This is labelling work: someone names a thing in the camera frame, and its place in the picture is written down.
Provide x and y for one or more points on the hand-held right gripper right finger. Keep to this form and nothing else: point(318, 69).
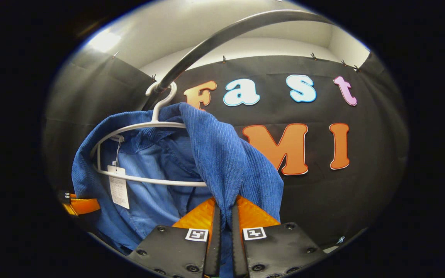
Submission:
point(237, 239)

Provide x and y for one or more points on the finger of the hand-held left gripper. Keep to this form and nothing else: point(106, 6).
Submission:
point(85, 205)

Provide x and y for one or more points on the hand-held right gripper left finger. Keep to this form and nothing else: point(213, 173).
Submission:
point(214, 239)

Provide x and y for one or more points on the white clothes hanger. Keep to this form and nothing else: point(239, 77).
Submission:
point(157, 125)

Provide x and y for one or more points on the black clothes rack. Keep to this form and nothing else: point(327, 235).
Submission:
point(222, 33)

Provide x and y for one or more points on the ceiling light panel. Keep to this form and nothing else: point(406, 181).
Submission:
point(104, 41)

